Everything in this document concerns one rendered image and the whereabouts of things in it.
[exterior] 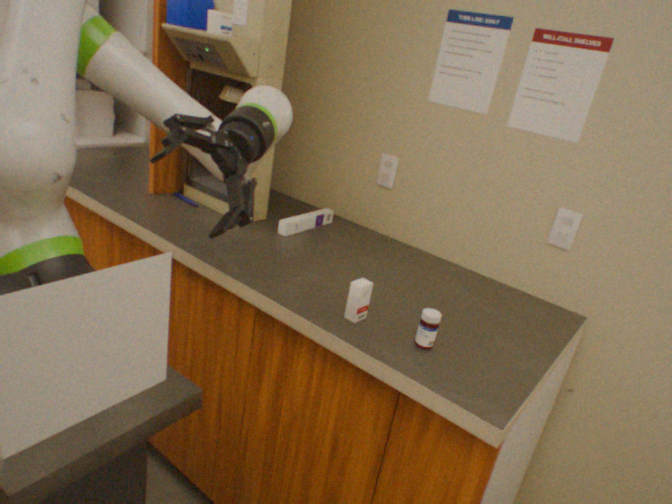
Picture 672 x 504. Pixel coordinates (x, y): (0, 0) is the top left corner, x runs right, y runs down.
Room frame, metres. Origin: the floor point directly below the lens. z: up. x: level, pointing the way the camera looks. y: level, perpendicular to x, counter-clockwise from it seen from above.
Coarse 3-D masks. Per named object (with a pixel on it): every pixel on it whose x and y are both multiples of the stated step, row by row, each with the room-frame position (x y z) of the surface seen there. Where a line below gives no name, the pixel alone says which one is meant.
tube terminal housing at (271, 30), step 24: (216, 0) 1.71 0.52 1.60; (264, 0) 1.60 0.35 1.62; (288, 0) 1.67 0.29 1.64; (264, 24) 1.60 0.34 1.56; (288, 24) 1.68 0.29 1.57; (264, 48) 1.61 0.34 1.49; (216, 72) 1.70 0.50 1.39; (264, 72) 1.62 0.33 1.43; (264, 168) 1.66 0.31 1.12; (192, 192) 1.74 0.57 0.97; (264, 192) 1.67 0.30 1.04; (264, 216) 1.68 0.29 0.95
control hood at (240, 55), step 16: (176, 32) 1.65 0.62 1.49; (192, 32) 1.59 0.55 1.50; (208, 32) 1.59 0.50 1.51; (224, 48) 1.55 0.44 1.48; (240, 48) 1.53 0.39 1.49; (256, 48) 1.58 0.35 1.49; (208, 64) 1.67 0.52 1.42; (224, 64) 1.61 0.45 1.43; (240, 64) 1.56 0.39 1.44; (256, 64) 1.59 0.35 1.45
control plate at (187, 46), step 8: (176, 40) 1.68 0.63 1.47; (184, 40) 1.65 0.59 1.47; (184, 48) 1.69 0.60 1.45; (192, 48) 1.66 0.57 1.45; (200, 48) 1.63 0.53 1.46; (208, 48) 1.60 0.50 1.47; (192, 56) 1.70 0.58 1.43; (208, 56) 1.63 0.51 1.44; (216, 56) 1.60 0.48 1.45; (216, 64) 1.64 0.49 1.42
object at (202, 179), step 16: (192, 80) 1.75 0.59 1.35; (208, 80) 1.70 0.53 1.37; (224, 80) 1.66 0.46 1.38; (192, 96) 1.74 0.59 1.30; (208, 96) 1.70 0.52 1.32; (224, 96) 1.65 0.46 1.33; (240, 96) 1.61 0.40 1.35; (224, 112) 1.65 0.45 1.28; (192, 160) 1.73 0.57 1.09; (192, 176) 1.73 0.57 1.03; (208, 176) 1.68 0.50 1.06; (208, 192) 1.68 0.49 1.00; (224, 192) 1.63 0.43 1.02
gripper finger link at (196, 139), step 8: (184, 128) 0.76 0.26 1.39; (192, 136) 0.77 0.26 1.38; (200, 136) 0.78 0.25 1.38; (208, 136) 0.80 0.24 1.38; (192, 144) 0.79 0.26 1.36; (200, 144) 0.79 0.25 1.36; (208, 144) 0.80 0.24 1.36; (216, 144) 0.81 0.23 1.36; (224, 144) 0.82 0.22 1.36; (232, 144) 0.84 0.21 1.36; (208, 152) 0.82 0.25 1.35
